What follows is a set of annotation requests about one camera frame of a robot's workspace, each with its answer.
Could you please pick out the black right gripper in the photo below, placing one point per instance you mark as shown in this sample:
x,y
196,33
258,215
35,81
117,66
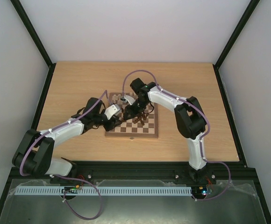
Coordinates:
x,y
130,112

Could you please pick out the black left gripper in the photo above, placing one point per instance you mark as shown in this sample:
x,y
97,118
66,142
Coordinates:
x,y
111,125

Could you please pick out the wooden chess board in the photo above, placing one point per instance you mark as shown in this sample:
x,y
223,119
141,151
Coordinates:
x,y
146,127

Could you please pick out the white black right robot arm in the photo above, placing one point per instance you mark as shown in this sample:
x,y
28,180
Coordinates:
x,y
190,119

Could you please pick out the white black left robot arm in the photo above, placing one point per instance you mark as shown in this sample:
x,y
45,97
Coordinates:
x,y
34,154

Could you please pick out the pile of dark chess pieces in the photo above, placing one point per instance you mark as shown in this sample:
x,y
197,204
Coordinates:
x,y
141,118

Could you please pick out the row of white chess pieces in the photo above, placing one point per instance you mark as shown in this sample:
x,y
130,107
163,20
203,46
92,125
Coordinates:
x,y
116,97

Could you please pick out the left controller board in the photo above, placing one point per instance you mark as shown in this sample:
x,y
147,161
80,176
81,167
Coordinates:
x,y
71,189

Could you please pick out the controller board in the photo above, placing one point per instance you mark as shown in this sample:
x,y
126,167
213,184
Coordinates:
x,y
71,189
203,190

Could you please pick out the right controller board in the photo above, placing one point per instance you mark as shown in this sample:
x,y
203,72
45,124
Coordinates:
x,y
203,190

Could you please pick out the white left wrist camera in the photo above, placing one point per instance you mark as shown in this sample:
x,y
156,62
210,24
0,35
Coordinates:
x,y
112,110

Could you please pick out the white slotted cable duct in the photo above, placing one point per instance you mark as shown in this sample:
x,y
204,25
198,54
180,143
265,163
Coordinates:
x,y
105,191

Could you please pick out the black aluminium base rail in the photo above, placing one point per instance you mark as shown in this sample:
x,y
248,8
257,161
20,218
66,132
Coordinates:
x,y
176,172

